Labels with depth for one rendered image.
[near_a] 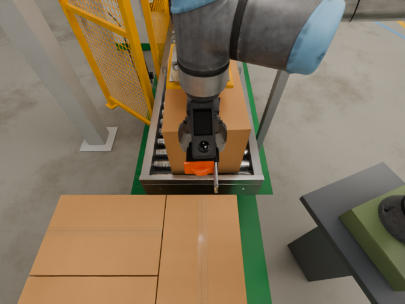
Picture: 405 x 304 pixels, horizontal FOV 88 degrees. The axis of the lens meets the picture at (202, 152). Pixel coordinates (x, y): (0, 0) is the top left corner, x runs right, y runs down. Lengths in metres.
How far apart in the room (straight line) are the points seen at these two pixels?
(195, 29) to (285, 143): 1.98
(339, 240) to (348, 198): 0.21
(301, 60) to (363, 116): 2.61
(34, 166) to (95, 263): 1.45
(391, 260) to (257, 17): 0.95
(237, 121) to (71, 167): 1.68
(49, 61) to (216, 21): 1.49
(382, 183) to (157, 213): 1.12
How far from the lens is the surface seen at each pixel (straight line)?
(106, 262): 1.22
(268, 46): 0.30
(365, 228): 1.05
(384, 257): 1.08
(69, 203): 1.41
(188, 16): 0.32
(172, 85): 0.94
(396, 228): 1.08
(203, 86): 0.37
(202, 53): 0.34
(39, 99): 3.14
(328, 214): 1.11
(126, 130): 2.32
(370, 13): 0.45
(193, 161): 0.52
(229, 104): 1.07
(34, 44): 1.70
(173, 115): 1.01
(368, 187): 1.28
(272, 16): 0.30
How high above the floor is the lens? 1.67
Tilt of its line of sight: 56 degrees down
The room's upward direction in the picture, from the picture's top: straight up
